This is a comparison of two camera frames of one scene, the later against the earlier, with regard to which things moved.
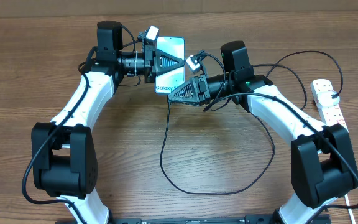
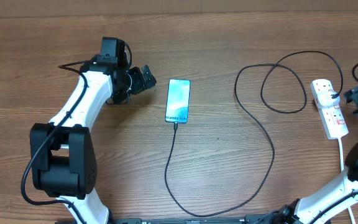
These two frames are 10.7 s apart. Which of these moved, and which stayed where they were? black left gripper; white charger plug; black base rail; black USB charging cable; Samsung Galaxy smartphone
Moved: black USB charging cable; Samsung Galaxy smartphone; black left gripper
Stayed: black base rail; white charger plug
